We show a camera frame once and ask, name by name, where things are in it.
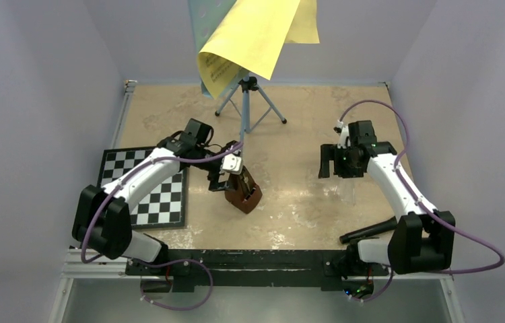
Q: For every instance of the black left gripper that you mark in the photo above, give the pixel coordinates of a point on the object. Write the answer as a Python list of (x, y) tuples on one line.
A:
[(215, 185)]

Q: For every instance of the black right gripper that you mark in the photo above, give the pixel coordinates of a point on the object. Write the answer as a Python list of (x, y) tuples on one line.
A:
[(343, 173)]

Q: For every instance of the clear plastic metronome cover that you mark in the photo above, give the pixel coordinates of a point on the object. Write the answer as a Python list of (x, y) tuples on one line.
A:
[(341, 189)]

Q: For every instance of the brown wooden metronome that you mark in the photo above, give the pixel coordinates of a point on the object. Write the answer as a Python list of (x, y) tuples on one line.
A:
[(243, 193)]

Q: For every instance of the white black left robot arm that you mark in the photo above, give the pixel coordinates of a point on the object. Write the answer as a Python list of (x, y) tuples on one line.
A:
[(102, 223)]

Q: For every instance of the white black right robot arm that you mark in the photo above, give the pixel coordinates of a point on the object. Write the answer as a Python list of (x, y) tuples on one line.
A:
[(418, 237)]

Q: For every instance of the black white checkerboard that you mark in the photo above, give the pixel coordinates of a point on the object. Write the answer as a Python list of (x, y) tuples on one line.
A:
[(165, 207)]

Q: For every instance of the black cylindrical tube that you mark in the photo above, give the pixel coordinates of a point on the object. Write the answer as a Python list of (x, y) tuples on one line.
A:
[(372, 230)]

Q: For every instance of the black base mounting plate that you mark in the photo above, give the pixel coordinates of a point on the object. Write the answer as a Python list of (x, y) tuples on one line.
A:
[(329, 270)]

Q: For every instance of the blue tripod music stand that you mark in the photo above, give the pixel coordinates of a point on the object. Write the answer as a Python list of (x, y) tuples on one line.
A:
[(247, 85)]

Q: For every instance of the yellow sheet music paper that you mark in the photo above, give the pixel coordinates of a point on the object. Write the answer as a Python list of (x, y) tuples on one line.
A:
[(233, 38)]

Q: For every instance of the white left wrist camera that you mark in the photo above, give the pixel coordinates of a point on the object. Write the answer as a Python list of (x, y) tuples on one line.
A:
[(232, 164)]

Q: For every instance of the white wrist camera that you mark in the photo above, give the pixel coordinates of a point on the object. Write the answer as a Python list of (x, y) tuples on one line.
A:
[(343, 131), (232, 164)]

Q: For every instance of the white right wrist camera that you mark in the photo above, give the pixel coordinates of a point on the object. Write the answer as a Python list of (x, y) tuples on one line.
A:
[(343, 131)]

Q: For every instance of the aluminium frame rail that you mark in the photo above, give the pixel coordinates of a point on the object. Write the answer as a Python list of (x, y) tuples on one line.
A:
[(107, 268)]

